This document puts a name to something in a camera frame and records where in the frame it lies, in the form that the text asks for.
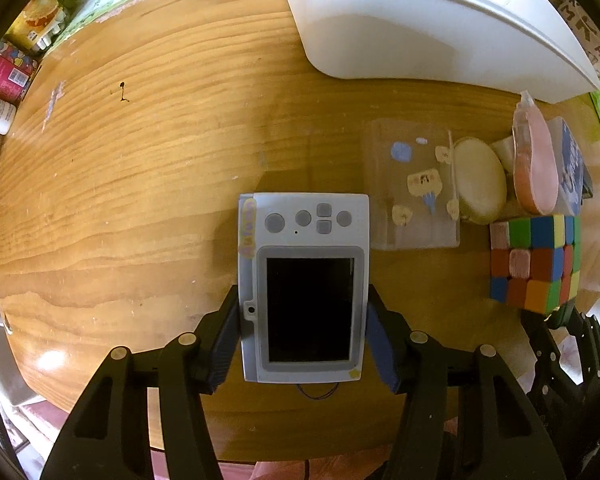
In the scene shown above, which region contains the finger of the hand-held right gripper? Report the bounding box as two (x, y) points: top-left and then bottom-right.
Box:
(555, 302), (600, 396)
(521, 307), (581, 413)

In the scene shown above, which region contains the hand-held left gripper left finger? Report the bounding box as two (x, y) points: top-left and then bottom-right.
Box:
(40, 284), (241, 480)

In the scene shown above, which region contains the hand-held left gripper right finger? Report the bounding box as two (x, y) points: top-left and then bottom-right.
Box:
(364, 284), (566, 480)

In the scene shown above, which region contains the multicoloured puzzle cube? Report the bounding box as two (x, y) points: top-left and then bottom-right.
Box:
(489, 214), (583, 313)

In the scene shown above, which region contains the blue and white printed box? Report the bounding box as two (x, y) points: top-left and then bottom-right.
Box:
(545, 116), (588, 207)

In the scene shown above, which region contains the pink correction tape dispenser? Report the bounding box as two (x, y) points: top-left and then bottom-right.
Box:
(511, 90), (561, 217)

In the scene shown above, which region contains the white plastic storage bin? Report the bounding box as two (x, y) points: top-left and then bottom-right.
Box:
(272, 0), (600, 103)

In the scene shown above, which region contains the clear plastic box with stickers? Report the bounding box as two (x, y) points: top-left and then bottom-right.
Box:
(362, 119), (461, 251)

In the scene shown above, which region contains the round cream compact case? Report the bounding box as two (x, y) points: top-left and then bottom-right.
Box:
(452, 136), (508, 225)

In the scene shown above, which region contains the white faceted small object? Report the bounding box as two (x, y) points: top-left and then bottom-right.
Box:
(490, 135), (518, 173)

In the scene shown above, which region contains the pink printed box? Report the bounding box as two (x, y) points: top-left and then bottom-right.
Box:
(0, 40), (43, 106)

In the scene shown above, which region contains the yellow snack packet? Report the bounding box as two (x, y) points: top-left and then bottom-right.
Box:
(5, 0), (66, 53)

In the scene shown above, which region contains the thin black camera strap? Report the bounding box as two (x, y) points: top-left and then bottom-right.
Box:
(295, 383), (341, 402)

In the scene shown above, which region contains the printed wall hanging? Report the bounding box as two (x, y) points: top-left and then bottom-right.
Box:
(555, 0), (600, 81)

